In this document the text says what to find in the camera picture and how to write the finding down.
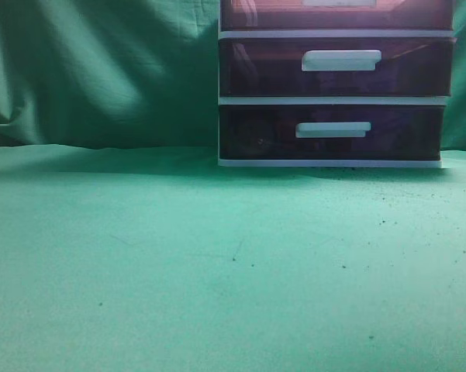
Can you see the green cloth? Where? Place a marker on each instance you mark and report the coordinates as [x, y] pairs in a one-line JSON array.
[[124, 246]]

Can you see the purple drawer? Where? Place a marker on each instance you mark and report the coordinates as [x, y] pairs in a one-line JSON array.
[[296, 67], [330, 132], [263, 15]]

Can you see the white drawer cabinet frame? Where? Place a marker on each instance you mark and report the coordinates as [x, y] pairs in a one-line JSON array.
[[330, 100]]

